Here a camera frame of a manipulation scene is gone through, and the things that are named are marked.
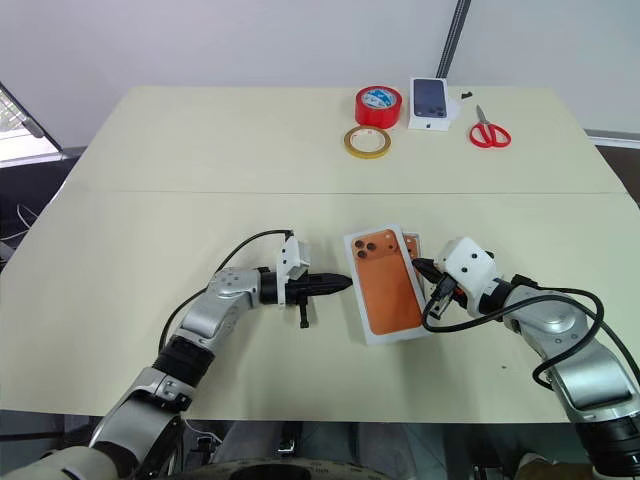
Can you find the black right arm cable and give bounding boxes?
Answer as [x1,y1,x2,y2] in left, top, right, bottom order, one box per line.
[422,285,640,387]

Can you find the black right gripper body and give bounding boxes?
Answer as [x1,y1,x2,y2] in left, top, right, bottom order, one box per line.
[426,275,472,321]

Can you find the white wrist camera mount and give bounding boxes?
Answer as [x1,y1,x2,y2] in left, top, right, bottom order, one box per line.
[433,236,501,317]
[276,235,312,309]

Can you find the red-handled scissors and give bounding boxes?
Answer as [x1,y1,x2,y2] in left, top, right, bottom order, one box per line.
[468,103,513,150]

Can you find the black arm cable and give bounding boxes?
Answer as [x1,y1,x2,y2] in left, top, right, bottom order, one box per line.
[422,285,640,387]
[158,228,296,357]

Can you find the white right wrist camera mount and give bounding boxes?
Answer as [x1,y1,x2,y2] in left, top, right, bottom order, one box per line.
[433,236,501,317]

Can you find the tan rounded object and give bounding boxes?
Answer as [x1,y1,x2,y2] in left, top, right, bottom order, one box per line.
[513,451,594,480]

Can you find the white tray with copper plate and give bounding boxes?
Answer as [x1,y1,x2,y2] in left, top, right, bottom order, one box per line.
[401,230,428,301]

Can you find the white box with dark phone print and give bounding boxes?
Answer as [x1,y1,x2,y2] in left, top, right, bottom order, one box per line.
[407,76,454,134]

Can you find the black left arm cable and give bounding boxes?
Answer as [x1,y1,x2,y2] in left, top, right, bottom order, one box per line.
[158,228,296,357]

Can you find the black wall strip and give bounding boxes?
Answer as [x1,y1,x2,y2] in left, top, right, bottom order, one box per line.
[434,0,472,81]

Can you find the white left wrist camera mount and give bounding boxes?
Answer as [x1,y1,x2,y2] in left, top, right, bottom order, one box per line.
[276,235,312,309]

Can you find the red tape roll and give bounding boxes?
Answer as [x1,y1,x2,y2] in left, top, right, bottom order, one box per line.
[354,85,403,130]

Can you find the white floor cables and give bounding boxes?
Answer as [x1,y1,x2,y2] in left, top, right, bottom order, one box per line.
[0,202,39,264]

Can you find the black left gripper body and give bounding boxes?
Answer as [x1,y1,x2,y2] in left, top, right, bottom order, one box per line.
[287,273,327,330]

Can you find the white lid with orange phone print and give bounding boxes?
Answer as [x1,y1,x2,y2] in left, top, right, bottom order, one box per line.
[343,226,429,347]

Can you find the yellow tape roll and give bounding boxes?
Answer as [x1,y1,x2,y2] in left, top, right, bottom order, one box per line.
[342,125,393,160]

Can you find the black framed panel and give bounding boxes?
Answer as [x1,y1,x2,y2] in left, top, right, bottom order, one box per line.
[0,79,65,162]

